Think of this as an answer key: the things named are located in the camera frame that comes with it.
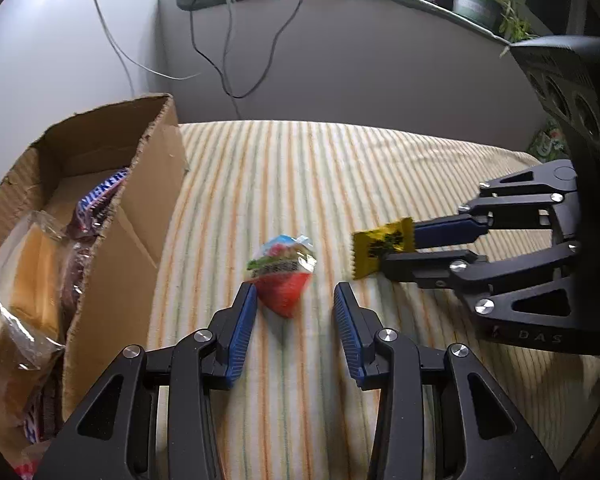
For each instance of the potted spider plant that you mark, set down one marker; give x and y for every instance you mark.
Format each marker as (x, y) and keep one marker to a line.
(475, 5)

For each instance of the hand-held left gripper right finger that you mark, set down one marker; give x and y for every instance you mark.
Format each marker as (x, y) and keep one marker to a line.
(347, 330)

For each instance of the cardboard box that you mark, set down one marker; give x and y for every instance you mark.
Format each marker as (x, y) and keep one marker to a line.
(125, 255)

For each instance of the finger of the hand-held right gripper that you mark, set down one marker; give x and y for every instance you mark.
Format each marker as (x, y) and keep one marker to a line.
(430, 267)
(445, 230)

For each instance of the green snack bag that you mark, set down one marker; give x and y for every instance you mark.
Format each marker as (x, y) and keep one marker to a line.
(550, 140)

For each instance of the dark brown cake packet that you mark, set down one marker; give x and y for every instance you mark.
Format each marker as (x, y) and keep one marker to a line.
(82, 260)

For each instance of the red egg-shaped snack packet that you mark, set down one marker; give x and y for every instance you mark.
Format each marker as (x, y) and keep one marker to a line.
(280, 285)

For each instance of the brown chocolate bar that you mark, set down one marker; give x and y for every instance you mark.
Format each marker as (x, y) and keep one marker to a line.
(40, 417)
(100, 195)

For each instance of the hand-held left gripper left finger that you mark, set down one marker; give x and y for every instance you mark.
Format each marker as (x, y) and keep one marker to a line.
(242, 330)

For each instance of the clear bread packet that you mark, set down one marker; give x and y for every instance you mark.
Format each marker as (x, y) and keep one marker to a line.
(40, 260)
(10, 360)

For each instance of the yellow snack packet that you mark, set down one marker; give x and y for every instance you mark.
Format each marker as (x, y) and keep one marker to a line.
(380, 252)

